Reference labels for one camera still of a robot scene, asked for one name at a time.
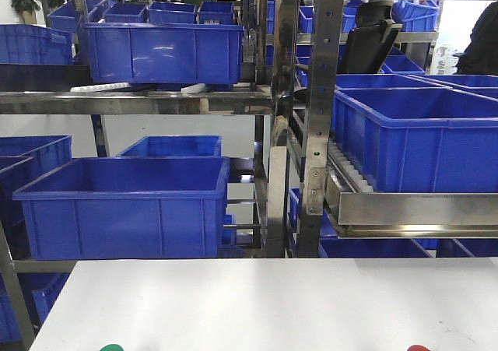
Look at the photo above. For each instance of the blue bin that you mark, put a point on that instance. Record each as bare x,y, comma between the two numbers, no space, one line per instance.
175,145
112,208

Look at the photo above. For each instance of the blue bin shelf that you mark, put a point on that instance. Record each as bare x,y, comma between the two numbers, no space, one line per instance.
176,53
419,139

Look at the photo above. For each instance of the red mushroom push button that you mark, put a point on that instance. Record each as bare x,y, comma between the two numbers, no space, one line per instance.
417,347

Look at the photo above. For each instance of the black office chair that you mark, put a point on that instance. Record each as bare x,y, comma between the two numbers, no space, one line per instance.
370,42

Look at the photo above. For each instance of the green mushroom push button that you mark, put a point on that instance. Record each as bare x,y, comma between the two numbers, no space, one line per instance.
112,347

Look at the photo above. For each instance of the blue bin right shelf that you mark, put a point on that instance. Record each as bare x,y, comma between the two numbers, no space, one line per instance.
419,139

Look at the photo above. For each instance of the blue bin behind lower left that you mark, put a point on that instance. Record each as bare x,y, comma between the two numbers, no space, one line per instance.
175,145

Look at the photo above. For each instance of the potted plant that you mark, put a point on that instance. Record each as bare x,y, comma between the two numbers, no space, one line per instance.
26,9

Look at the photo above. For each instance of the steel shelving rack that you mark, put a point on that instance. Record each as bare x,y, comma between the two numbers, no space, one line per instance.
301,179

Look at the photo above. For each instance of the blue bin upper shelf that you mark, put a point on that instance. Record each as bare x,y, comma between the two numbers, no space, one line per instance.
176,53

